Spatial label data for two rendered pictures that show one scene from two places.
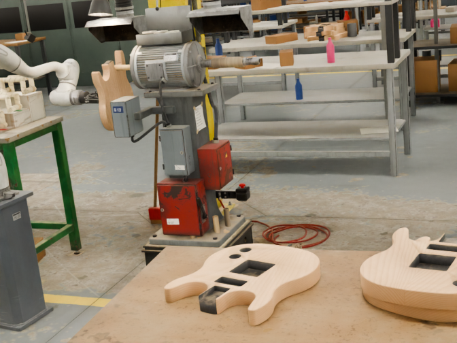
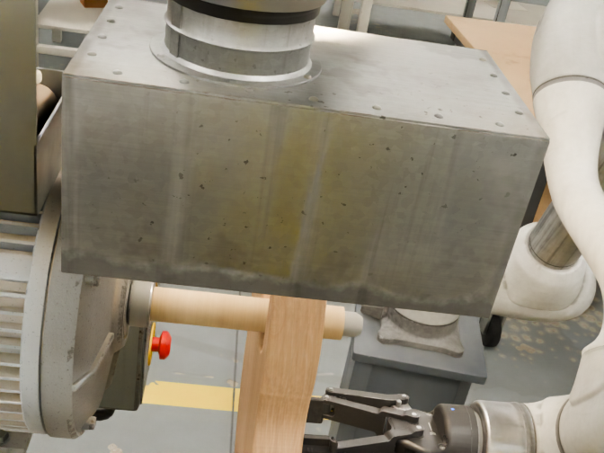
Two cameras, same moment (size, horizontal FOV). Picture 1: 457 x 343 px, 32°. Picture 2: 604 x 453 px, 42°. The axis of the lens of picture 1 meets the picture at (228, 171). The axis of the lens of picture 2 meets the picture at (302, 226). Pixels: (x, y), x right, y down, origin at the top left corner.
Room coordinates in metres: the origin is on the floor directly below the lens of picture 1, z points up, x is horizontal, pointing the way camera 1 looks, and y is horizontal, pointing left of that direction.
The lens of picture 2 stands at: (5.09, 0.29, 1.71)
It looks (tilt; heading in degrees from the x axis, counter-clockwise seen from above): 30 degrees down; 150
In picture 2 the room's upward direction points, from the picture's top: 10 degrees clockwise
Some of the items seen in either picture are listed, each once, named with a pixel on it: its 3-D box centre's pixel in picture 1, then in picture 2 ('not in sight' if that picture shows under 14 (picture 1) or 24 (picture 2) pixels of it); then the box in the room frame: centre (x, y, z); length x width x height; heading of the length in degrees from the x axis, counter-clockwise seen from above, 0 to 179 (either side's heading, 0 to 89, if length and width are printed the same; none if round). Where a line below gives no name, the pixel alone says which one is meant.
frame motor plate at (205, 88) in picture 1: (181, 89); not in sight; (4.41, 0.21, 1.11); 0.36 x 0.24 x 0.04; 67
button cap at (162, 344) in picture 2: not in sight; (156, 344); (4.27, 0.58, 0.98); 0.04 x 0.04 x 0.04; 67
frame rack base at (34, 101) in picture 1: (20, 106); not in sight; (4.99, 1.28, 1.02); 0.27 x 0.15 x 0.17; 65
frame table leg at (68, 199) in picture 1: (66, 189); not in sight; (4.95, 1.07, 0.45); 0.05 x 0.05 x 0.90; 67
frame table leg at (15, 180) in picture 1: (20, 214); not in sight; (4.49, 1.26, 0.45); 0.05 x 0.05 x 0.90; 67
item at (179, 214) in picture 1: (182, 202); not in sight; (4.26, 0.28, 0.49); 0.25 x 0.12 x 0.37; 67
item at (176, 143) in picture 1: (173, 126); not in sight; (4.27, 0.27, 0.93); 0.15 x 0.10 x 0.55; 67
